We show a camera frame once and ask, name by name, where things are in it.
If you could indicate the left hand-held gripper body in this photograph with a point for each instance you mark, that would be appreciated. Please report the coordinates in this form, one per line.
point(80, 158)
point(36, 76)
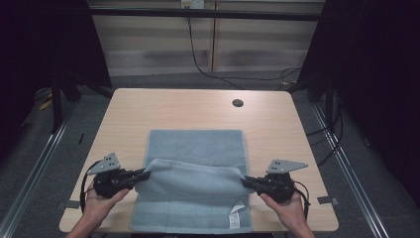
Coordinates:
point(109, 181)

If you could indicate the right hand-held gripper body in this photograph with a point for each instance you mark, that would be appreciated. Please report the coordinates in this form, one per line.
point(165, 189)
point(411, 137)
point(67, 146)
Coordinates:
point(277, 186)

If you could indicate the light blue towel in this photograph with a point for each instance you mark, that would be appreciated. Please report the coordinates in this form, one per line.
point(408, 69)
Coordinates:
point(194, 145)

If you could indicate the person's left hand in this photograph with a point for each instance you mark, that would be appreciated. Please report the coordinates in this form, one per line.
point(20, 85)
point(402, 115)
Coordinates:
point(99, 206)

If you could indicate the person's right hand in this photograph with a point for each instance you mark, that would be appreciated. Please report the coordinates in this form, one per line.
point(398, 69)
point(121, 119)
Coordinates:
point(290, 211)

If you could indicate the grey tape strip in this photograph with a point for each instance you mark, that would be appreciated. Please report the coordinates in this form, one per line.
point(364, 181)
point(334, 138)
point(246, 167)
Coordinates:
point(67, 204)
point(328, 200)

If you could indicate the black metal stand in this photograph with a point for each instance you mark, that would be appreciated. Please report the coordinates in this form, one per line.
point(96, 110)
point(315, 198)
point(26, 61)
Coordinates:
point(56, 105)

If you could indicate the yellow floor object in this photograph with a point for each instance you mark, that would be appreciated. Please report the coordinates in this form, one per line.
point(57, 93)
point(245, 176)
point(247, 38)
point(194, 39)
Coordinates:
point(45, 105)

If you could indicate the black curtain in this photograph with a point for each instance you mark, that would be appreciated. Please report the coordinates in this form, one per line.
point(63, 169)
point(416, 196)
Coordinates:
point(43, 43)
point(376, 82)

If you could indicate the metal floor rail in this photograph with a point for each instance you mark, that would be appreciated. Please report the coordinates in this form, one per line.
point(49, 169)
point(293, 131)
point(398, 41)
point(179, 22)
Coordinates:
point(350, 175)
point(31, 172)

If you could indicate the black horizontal frame bar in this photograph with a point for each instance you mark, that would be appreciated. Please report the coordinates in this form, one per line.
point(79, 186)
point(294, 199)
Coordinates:
point(198, 14)

